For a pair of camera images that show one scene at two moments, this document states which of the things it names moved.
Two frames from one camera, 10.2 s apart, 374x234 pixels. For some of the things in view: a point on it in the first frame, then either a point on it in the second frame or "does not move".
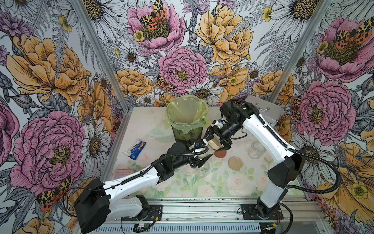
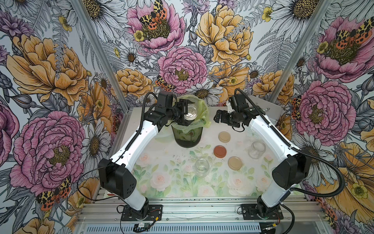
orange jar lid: (220, 154) does not move
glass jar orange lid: (203, 171) does not move
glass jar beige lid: (257, 150) does not move
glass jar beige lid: (215, 143) -> (192, 112)
